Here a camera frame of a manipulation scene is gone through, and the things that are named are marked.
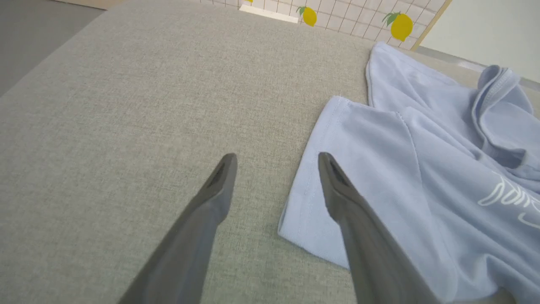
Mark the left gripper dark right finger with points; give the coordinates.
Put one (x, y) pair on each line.
(371, 253)

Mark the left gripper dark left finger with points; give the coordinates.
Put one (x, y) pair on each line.
(194, 240)

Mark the light blue t-shirt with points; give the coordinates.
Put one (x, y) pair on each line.
(422, 169)

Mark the lemon print grid screen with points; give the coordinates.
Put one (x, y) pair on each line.
(358, 17)

